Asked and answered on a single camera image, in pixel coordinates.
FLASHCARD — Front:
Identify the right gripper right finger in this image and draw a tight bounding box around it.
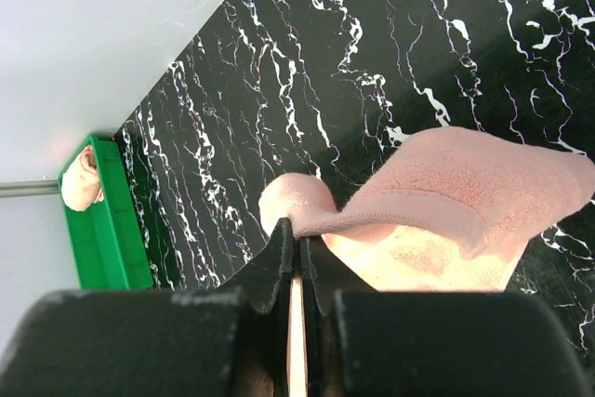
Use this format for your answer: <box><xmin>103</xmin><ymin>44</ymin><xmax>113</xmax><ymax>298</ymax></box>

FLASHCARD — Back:
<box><xmin>299</xmin><ymin>237</ymin><xmax>593</xmax><ymax>396</ymax></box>

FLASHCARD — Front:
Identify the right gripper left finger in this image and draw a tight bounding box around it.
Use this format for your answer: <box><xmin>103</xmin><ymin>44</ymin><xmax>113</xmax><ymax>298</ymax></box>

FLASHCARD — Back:
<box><xmin>1</xmin><ymin>219</ymin><xmax>294</xmax><ymax>396</ymax></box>

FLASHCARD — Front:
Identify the pink striped towel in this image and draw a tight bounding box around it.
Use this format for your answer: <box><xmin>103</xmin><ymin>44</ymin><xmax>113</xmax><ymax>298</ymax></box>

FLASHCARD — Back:
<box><xmin>60</xmin><ymin>145</ymin><xmax>104</xmax><ymax>212</ymax></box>

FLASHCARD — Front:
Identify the green plastic tray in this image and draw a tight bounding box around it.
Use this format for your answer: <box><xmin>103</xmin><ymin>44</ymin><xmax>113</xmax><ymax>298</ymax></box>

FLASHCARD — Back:
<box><xmin>58</xmin><ymin>135</ymin><xmax>153</xmax><ymax>290</ymax></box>

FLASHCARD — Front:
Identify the black marble pattern mat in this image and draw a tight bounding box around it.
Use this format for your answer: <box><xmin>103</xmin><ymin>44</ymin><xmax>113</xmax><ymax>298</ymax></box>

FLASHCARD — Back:
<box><xmin>115</xmin><ymin>0</ymin><xmax>595</xmax><ymax>370</ymax></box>

